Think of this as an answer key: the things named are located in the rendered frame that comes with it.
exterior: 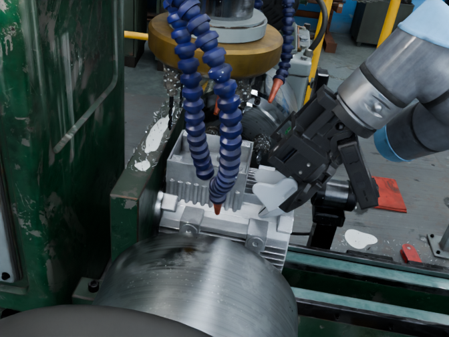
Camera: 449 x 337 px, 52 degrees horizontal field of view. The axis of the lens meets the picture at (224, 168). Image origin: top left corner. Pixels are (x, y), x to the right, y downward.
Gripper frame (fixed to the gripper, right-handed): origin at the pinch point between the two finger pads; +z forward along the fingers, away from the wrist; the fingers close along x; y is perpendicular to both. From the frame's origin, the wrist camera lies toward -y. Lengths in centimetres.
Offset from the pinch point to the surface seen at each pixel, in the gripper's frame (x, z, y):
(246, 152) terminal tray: -9.1, -1.4, 6.3
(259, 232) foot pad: 2.9, 1.8, 0.0
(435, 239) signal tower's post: -38, 3, -53
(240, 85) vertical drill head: -1.4, -12.8, 15.3
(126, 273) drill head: 20.8, 3.6, 15.6
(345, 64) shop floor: -402, 58, -119
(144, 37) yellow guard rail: -228, 87, 44
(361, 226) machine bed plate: -39, 12, -37
